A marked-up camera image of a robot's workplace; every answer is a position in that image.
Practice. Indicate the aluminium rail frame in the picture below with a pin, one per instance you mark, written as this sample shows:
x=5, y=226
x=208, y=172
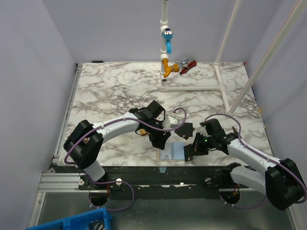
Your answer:
x=105, y=90

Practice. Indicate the beige leather card holder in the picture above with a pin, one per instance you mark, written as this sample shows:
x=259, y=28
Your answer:
x=174, y=151

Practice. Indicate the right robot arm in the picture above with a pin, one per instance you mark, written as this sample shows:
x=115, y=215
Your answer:
x=278, y=180

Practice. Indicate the silver VIP card top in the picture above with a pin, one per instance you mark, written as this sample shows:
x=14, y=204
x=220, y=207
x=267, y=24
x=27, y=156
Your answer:
x=165, y=155

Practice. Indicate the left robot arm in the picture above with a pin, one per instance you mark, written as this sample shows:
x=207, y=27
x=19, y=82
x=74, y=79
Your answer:
x=84, y=143

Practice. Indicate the blue plastic bin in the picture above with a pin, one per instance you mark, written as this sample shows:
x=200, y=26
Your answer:
x=98, y=219

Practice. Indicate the orange pipe valve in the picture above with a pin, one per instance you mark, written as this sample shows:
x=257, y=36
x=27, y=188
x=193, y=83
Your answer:
x=168, y=69

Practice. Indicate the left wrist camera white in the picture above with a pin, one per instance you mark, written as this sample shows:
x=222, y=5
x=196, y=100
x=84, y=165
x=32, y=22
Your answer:
x=170, y=122

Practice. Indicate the blue pipe valve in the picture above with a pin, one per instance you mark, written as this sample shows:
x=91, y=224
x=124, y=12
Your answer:
x=167, y=35

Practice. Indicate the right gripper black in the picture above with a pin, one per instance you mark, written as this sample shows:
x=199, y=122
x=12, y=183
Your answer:
x=195, y=144

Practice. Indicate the gold card middle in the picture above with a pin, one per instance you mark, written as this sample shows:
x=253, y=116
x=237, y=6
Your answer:
x=143, y=132

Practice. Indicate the red black pliers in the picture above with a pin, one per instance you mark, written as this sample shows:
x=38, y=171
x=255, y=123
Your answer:
x=185, y=66

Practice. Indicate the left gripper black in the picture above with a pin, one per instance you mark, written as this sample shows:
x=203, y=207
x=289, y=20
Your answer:
x=159, y=141

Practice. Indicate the white PVC pipe frame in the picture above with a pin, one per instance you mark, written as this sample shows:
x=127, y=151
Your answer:
x=230, y=109

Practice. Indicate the blue tape piece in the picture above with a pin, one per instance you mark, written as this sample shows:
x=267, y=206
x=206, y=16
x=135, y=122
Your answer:
x=162, y=169

